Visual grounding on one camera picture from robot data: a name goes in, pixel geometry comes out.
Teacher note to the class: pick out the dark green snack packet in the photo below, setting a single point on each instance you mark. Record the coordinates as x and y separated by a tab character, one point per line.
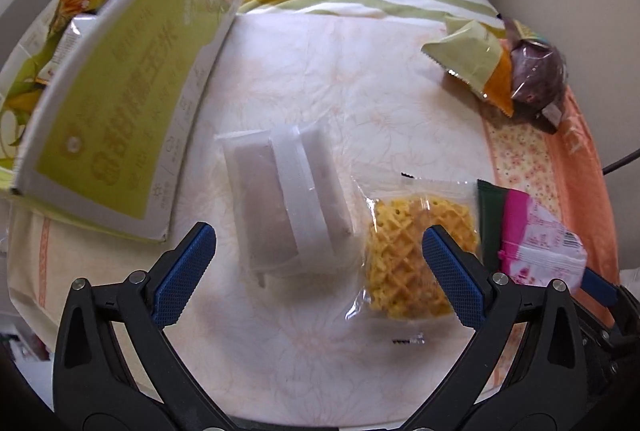
487	221

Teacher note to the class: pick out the purple brown snack packet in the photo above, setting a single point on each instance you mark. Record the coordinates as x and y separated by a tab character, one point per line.
537	71

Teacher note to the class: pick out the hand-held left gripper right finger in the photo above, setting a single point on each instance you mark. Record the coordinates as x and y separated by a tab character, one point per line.
452	276

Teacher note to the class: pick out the grey white snack packet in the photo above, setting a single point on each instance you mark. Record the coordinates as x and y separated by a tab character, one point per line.
67	48

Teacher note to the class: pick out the green and white cardboard box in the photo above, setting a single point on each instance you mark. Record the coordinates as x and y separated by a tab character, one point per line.
125	111

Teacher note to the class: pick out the clear packet of yellow waffle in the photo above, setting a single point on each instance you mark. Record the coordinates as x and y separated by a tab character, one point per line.
395	251

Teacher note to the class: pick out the black curved pole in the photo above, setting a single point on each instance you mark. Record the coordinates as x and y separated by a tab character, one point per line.
622	163

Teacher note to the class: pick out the light green orange snack packet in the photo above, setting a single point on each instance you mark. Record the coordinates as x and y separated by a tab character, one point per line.
470	56

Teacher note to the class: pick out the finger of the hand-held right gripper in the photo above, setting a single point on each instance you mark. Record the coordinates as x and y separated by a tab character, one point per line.
597	286

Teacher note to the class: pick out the clear packet of white cakes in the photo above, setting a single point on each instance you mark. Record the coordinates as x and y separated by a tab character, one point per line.
265	211

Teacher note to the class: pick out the pink snack packet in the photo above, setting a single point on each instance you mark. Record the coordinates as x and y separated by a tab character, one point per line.
530	236

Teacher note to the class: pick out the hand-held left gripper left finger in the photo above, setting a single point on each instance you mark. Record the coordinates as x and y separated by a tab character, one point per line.
182	276

